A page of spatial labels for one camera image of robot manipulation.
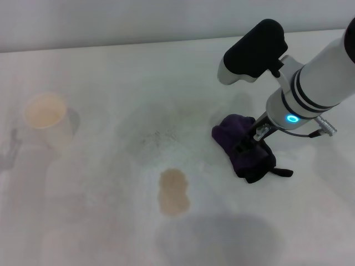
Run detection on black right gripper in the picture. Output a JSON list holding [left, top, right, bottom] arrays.
[[235, 110, 275, 154]]

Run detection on purple rag with black trim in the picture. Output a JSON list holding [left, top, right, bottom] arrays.
[[211, 114, 294, 185]]

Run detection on white paper cup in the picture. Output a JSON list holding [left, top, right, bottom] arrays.
[[23, 92, 76, 156]]

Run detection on brown water stain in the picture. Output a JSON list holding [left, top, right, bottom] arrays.
[[158, 168, 192, 218]]

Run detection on silver gripper cable plug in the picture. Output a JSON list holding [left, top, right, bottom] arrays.
[[253, 124, 271, 141]]

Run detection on grey wrist cable with plug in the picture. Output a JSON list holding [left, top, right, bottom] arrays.
[[282, 116, 339, 139]]

